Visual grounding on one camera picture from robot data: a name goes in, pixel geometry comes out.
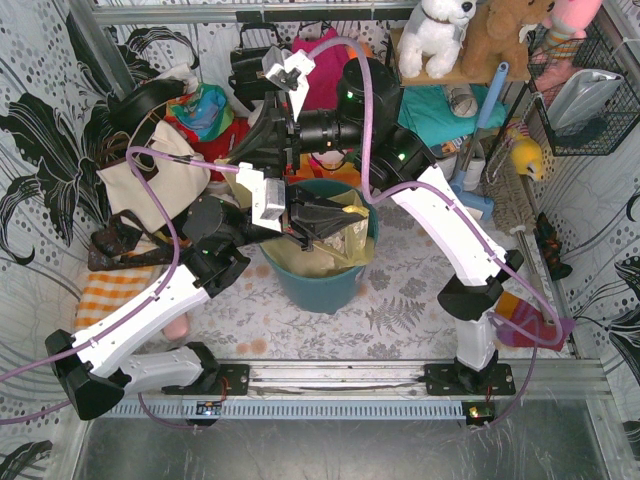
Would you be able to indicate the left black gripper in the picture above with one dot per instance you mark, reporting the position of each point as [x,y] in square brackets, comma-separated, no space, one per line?
[291,220]

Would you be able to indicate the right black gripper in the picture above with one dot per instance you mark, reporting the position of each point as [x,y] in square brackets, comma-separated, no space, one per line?
[286,134]

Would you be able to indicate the yellow trash bag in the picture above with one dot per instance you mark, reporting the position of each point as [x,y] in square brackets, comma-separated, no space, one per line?
[350,247]

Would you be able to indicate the teal trash bin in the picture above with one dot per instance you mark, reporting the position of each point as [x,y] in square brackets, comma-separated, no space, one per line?
[328,294]

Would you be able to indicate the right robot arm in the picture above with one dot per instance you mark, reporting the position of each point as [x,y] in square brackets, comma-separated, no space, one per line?
[393,163]

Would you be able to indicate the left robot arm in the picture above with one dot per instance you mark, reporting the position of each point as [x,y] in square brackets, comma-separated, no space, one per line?
[98,366]

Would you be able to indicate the crumpled paper trash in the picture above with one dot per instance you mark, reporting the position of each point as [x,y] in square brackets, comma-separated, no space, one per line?
[336,244]

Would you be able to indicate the colorful printed bag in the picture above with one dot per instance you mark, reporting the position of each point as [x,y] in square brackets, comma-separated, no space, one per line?
[201,116]

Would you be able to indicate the magenta cloth bag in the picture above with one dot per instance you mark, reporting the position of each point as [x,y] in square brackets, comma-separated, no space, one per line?
[324,78]

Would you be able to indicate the cream canvas tote bag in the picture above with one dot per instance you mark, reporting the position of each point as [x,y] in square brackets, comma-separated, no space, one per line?
[176,185]

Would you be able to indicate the brown patterned bag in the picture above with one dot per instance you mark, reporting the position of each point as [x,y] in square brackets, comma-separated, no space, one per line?
[125,243]

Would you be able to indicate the rainbow striped cloth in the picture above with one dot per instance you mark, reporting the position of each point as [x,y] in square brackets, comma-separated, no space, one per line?
[347,174]

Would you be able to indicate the black leather handbag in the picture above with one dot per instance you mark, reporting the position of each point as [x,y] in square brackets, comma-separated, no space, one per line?
[247,80]

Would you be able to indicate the red cloth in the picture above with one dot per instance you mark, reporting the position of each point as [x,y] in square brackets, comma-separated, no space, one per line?
[220,147]

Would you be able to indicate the teal folded cloth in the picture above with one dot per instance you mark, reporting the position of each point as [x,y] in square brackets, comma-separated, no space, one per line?
[425,111]

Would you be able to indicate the pink eyeglass case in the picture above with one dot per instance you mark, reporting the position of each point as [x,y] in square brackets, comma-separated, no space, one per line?
[177,328]

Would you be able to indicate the white plush dog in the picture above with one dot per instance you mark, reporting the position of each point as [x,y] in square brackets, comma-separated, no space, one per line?
[432,37]

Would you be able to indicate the orange checkered towel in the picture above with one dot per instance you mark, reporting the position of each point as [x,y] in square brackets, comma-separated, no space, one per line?
[106,291]

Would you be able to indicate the yellow plush duck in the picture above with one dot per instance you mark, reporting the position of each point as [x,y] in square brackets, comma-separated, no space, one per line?
[525,153]

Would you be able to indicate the orange purple sock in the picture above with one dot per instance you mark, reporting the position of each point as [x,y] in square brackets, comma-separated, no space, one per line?
[527,317]

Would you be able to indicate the brown teddy bear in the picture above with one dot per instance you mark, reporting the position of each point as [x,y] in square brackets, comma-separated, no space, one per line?
[499,28]

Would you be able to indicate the silver foil pouch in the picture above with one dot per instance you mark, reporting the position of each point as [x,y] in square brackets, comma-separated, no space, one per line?
[582,97]

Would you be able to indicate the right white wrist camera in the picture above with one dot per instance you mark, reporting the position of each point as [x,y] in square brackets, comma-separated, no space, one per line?
[288,71]

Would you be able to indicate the blue handled mop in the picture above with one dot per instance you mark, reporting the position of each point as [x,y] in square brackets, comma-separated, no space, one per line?
[480,207]

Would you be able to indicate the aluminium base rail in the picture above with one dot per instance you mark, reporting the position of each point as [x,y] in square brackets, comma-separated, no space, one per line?
[370,390]

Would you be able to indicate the black wire basket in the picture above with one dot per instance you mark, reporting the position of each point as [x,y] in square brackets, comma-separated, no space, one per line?
[551,68]

